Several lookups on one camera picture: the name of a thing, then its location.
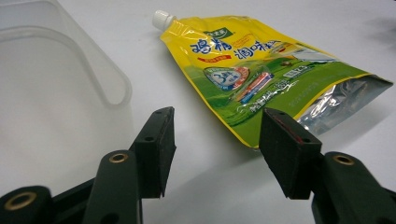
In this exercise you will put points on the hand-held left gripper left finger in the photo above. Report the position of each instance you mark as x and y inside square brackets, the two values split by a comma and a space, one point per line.
[152, 155]

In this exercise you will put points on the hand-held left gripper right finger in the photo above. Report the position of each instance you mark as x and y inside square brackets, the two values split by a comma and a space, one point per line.
[289, 155]

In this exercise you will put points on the yellow green spouted seasoning pouch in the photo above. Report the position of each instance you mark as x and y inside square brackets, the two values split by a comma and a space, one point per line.
[249, 77]

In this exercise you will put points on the translucent white plastic container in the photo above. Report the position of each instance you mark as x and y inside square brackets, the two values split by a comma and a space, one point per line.
[53, 102]

